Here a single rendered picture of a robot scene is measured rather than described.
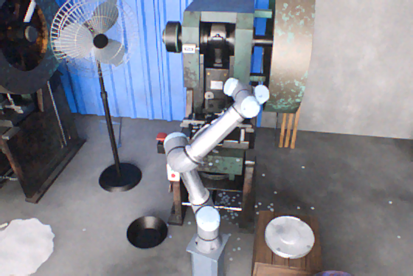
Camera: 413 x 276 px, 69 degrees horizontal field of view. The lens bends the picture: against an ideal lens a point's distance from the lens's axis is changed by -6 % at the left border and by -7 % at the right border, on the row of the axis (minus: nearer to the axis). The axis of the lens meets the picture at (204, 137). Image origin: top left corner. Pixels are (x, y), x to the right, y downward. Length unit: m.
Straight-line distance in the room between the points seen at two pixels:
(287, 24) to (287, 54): 0.13
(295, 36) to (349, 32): 1.73
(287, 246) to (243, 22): 1.28
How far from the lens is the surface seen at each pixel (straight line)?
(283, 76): 1.59
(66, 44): 2.20
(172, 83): 3.41
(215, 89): 1.99
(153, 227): 2.50
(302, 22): 1.57
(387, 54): 3.43
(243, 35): 1.81
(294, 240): 1.99
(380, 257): 2.61
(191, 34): 1.84
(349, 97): 3.52
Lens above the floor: 1.92
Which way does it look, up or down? 35 degrees down
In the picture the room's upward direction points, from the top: straight up
